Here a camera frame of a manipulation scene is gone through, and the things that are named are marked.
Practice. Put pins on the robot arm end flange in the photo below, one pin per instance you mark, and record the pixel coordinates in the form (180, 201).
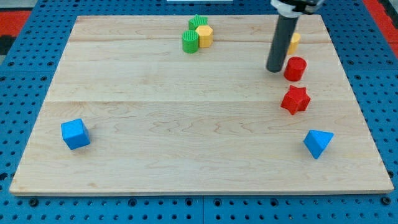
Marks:
(295, 8)

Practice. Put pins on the wooden board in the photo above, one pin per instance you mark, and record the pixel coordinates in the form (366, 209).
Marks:
(164, 122)

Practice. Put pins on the green cylinder block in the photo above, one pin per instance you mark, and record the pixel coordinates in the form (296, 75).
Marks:
(190, 40)

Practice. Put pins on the yellow hexagon block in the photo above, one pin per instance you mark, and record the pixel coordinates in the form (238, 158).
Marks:
(205, 33)

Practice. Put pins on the green star block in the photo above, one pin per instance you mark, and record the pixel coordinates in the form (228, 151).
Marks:
(196, 21)

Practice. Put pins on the red star block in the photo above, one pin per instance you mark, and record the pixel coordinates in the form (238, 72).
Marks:
(296, 99)

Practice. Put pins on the red cylinder block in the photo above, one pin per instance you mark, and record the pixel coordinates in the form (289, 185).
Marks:
(295, 69)

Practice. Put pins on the yellow block behind rod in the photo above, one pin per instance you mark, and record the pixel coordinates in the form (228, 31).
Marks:
(294, 43)

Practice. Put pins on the blue triangular block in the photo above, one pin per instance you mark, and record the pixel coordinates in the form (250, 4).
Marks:
(317, 141)

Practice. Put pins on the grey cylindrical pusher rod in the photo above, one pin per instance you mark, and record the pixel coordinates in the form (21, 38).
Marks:
(283, 34)

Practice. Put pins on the blue cube block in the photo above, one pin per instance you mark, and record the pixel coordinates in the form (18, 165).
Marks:
(75, 134)

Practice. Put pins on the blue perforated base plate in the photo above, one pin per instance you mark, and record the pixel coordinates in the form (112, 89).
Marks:
(363, 36)

